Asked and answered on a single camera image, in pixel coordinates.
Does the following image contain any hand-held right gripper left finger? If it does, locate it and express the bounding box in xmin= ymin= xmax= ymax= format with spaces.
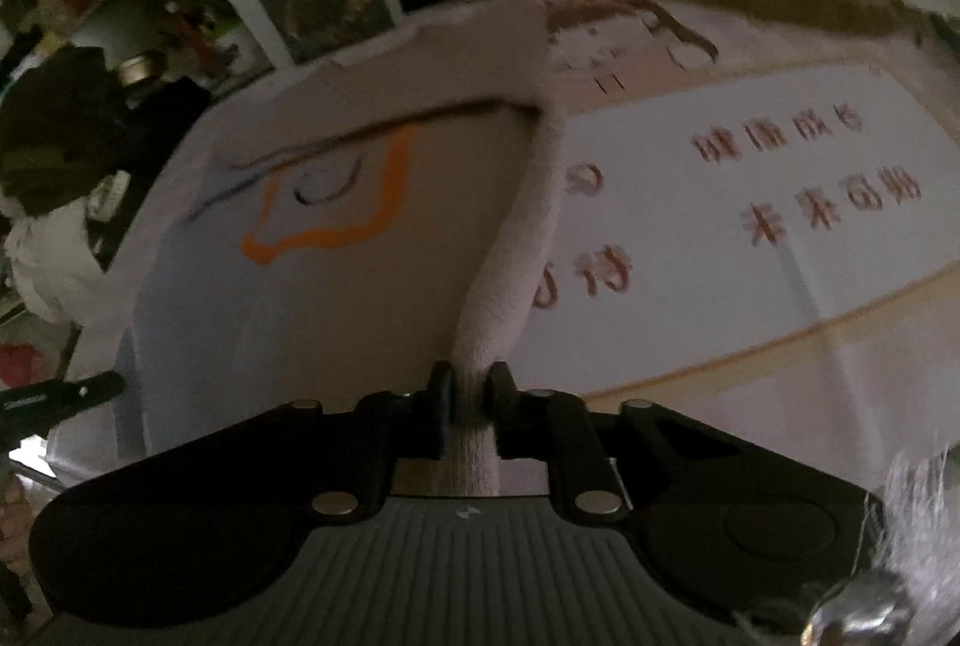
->
xmin=97 ymin=361 xmax=458 ymax=522

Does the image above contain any white fluffy item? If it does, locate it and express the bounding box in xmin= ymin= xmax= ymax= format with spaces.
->
xmin=802 ymin=447 xmax=960 ymax=646

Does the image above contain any round metal tin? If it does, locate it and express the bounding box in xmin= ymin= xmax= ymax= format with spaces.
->
xmin=118 ymin=56 xmax=164 ymax=87

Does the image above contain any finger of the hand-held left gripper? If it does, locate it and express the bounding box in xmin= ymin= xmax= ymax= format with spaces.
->
xmin=0 ymin=371 xmax=126 ymax=428

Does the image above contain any blue and beige fleece garment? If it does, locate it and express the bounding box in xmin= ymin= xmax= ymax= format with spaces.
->
xmin=112 ymin=5 xmax=575 ymax=501

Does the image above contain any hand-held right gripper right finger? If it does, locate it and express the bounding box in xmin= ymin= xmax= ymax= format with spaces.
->
xmin=486 ymin=361 xmax=833 ymax=525

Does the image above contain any pink checked printed mat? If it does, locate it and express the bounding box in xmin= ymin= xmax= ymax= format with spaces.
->
xmin=45 ymin=0 xmax=960 ymax=587

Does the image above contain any white cloth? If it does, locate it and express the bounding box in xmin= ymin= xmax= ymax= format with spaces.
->
xmin=4 ymin=207 xmax=117 ymax=324

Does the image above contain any dark furry figure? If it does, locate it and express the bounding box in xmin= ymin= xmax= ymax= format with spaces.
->
xmin=0 ymin=46 xmax=155 ymax=223

